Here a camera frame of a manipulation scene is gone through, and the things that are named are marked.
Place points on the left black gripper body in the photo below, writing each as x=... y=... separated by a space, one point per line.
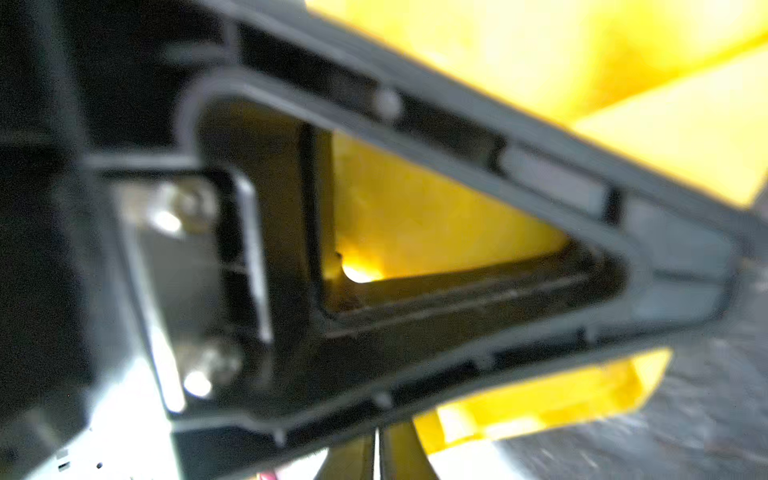
x=80 y=81

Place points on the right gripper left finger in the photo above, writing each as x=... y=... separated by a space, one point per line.
x=354 y=460

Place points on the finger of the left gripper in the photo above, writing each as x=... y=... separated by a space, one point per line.
x=213 y=122

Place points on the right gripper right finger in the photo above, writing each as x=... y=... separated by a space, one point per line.
x=402 y=456

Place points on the yellow paper napkin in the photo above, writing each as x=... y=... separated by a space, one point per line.
x=680 y=85

